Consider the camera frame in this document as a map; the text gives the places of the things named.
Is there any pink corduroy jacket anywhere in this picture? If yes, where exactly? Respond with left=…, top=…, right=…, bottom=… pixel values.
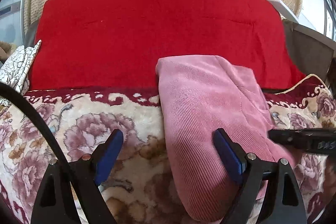
left=156, top=55, right=298, bottom=223

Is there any floral plush blanket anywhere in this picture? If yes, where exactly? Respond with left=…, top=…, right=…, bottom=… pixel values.
left=1, top=75, right=335, bottom=223

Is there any white crackle-pattern cloth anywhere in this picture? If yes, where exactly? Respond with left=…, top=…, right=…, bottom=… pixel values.
left=1, top=40, right=42, bottom=96

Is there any red quilt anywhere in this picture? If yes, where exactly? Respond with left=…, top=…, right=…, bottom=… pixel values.
left=29, top=0, right=303, bottom=90

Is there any window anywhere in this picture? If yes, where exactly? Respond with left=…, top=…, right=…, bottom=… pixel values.
left=0, top=0, right=22, bottom=46

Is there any black cable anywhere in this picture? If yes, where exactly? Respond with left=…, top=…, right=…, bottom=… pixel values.
left=0, top=82, right=72, bottom=175

